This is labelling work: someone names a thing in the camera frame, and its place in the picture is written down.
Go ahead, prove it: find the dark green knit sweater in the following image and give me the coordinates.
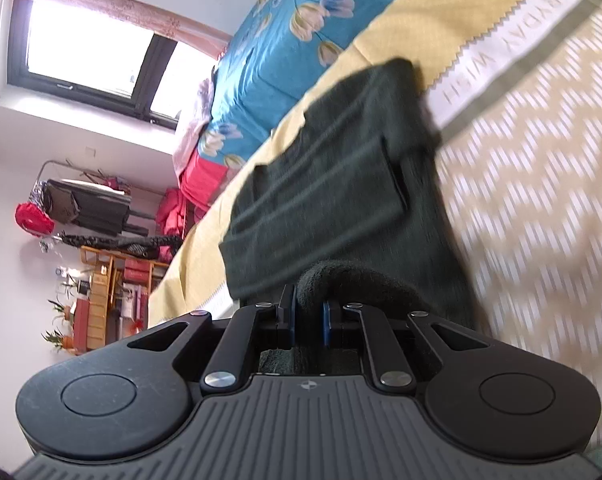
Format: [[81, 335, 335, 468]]
[[217, 57, 482, 376]]

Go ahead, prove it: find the red clothes pile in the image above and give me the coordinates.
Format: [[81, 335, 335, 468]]
[[155, 188, 205, 263]]

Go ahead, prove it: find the clothes rack with garments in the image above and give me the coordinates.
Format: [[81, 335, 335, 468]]
[[15, 171, 179, 260]]

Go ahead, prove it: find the wooden shelf unit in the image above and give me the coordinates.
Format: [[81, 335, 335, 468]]
[[72, 246, 167, 354]]

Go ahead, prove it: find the red bed sheet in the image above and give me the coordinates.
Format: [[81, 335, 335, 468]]
[[179, 151, 228, 211]]

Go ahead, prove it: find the yellow patterned bed cover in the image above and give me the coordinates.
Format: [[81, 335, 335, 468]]
[[147, 0, 602, 461]]

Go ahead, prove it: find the pink curtain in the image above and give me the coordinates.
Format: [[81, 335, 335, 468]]
[[52, 0, 231, 58]]

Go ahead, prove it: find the blue floral quilt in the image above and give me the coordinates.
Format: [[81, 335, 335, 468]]
[[196, 0, 393, 169]]

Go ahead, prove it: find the black framed window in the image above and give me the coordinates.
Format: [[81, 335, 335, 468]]
[[7, 0, 215, 130]]

